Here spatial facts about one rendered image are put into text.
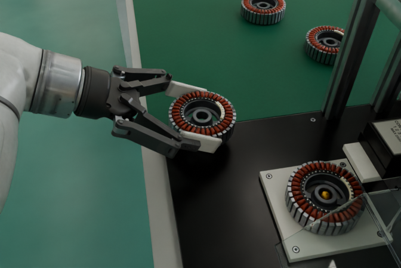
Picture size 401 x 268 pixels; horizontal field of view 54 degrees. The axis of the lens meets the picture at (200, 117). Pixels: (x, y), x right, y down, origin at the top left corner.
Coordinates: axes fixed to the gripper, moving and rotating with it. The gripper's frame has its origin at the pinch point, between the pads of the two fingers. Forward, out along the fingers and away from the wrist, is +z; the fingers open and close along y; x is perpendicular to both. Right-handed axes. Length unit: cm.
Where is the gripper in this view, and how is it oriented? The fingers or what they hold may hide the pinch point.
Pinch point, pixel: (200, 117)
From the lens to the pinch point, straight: 66.6
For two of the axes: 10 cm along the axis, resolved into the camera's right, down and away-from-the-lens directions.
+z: 8.8, 2.0, 4.4
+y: 1.8, 7.0, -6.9
